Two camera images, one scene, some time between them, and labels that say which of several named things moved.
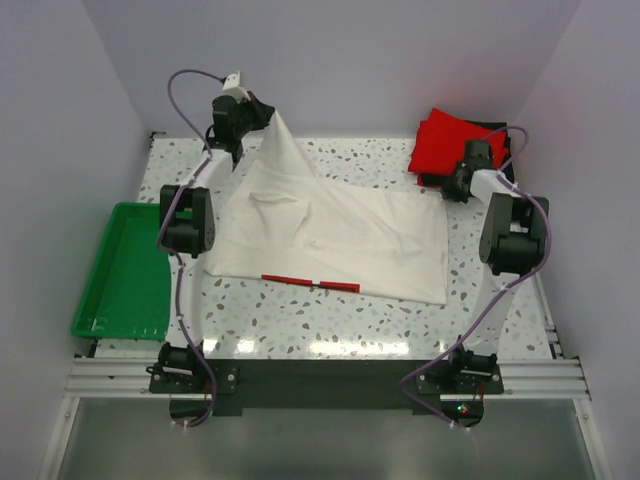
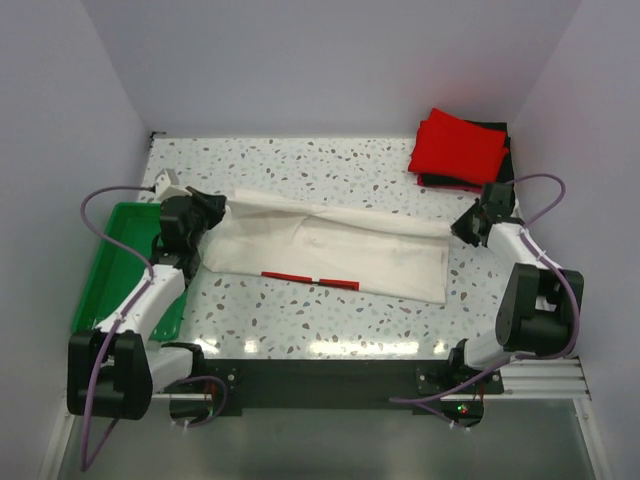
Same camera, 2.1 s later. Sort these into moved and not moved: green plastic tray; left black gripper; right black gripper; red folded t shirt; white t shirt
Moved: right black gripper; left black gripper; white t shirt
Not moved: red folded t shirt; green plastic tray
